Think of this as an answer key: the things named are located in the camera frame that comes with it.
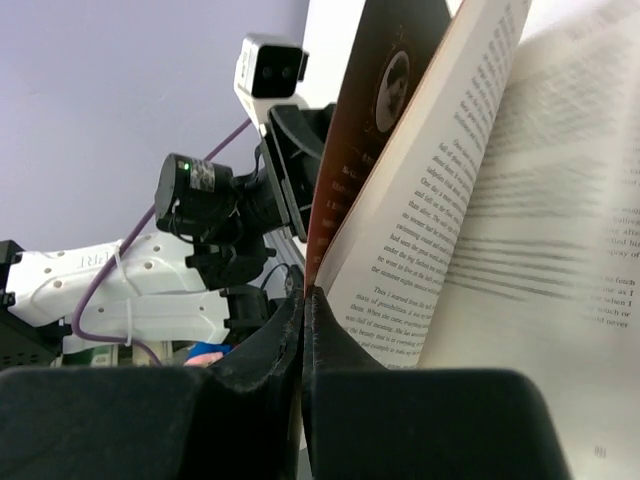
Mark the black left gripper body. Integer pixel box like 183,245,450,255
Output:
154,136,282,288

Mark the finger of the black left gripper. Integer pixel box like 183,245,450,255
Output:
262,103,336,243

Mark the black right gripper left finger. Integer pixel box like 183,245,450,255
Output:
1,290,304,479

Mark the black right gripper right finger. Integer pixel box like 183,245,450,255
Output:
302,287,571,479

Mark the Three Days to See book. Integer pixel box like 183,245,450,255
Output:
316,1,639,479

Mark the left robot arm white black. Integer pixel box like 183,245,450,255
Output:
1,105,334,369

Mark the pink cloth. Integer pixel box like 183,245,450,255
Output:
184,351,224,367

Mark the blue plastic bin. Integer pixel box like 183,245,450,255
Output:
190,342,233,357

